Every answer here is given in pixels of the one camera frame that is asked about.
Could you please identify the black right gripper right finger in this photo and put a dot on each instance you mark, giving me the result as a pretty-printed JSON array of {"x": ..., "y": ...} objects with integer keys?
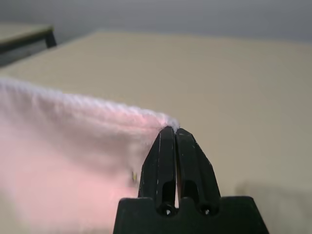
[{"x": 202, "y": 175}]

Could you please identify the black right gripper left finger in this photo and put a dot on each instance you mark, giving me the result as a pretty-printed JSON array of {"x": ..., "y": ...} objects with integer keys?
[{"x": 151, "y": 175}]

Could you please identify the pink terry towel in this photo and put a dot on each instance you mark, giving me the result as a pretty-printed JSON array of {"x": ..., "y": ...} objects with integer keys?
[{"x": 61, "y": 151}]

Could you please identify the side table with black frame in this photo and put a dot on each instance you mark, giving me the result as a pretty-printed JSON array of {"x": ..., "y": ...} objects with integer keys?
[{"x": 24, "y": 39}]

